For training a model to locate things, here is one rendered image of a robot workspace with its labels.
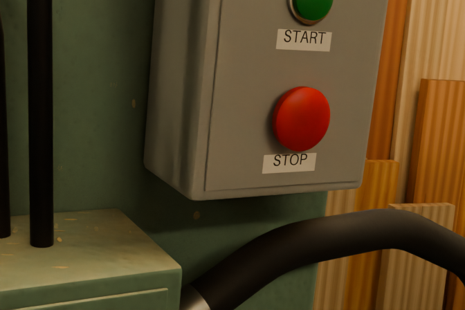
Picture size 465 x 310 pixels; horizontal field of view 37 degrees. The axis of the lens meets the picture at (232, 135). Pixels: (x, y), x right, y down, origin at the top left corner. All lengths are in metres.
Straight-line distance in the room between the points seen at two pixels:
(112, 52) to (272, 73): 0.08
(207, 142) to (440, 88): 1.65
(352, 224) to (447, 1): 1.65
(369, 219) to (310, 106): 0.11
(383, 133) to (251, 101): 1.67
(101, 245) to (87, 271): 0.03
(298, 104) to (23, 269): 0.14
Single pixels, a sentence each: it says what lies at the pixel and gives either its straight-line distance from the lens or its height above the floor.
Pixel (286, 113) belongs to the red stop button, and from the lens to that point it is 0.31.
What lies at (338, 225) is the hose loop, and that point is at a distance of 0.39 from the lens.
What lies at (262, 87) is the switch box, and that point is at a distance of 0.31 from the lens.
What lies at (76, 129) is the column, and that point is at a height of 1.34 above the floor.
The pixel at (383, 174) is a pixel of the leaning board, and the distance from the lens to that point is 1.83.
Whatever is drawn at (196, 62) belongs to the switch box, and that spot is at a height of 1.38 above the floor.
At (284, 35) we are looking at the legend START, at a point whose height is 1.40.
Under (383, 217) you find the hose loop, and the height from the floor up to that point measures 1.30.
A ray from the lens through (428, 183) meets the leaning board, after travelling 1.98.
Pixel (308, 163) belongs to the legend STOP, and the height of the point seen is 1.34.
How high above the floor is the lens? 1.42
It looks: 12 degrees down
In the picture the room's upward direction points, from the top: 6 degrees clockwise
